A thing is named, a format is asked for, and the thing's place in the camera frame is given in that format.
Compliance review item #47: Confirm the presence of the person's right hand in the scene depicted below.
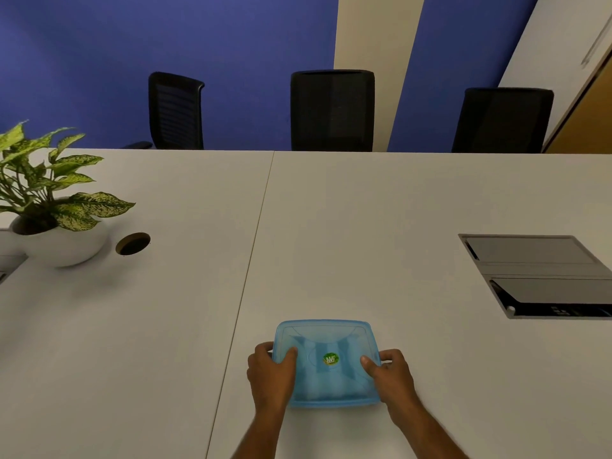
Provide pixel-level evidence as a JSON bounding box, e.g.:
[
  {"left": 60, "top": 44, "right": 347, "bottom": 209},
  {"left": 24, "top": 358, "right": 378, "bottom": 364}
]
[{"left": 360, "top": 349, "right": 418, "bottom": 417}]

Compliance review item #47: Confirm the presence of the person's left hand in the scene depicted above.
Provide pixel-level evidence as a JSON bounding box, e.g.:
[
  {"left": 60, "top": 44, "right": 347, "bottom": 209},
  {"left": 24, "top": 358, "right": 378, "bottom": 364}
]
[{"left": 247, "top": 342, "right": 298, "bottom": 416}]

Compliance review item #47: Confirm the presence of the blue plastic lidded container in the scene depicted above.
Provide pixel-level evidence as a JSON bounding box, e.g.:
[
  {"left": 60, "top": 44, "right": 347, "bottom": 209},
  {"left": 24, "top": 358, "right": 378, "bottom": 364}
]
[{"left": 273, "top": 320, "right": 382, "bottom": 409}]

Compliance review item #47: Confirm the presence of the person's right forearm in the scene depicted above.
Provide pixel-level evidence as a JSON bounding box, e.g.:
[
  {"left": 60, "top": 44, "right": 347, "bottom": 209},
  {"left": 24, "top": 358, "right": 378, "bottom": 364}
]
[{"left": 385, "top": 399, "right": 468, "bottom": 459}]

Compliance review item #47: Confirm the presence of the person's left forearm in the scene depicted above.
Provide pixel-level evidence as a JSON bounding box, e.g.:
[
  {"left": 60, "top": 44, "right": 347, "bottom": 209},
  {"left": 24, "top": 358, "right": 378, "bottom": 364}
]
[{"left": 231, "top": 407, "right": 288, "bottom": 459}]

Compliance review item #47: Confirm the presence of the grey table power hatch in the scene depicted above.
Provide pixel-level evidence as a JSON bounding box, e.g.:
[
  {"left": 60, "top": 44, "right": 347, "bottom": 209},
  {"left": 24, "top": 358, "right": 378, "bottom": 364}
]
[{"left": 458, "top": 233, "right": 612, "bottom": 321}]

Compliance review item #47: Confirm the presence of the black mesh office chair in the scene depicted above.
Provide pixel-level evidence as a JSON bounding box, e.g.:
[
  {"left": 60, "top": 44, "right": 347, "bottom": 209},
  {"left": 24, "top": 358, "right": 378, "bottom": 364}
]
[
  {"left": 451, "top": 87, "right": 555, "bottom": 154},
  {"left": 122, "top": 71, "right": 205, "bottom": 150},
  {"left": 290, "top": 69, "right": 375, "bottom": 152}
]

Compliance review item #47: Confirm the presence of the white round plant pot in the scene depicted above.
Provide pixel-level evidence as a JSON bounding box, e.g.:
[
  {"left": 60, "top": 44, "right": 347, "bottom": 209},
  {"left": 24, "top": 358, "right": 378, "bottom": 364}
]
[{"left": 10, "top": 198, "right": 109, "bottom": 268}]

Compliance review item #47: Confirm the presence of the green leafy plant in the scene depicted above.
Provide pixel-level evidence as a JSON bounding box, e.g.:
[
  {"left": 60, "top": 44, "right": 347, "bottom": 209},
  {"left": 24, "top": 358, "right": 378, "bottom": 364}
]
[{"left": 0, "top": 120, "right": 136, "bottom": 233}]

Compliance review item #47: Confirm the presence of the wooden door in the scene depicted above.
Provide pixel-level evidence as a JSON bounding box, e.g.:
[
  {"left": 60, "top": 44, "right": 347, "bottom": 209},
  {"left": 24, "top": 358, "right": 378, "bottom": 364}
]
[{"left": 542, "top": 52, "right": 612, "bottom": 154}]

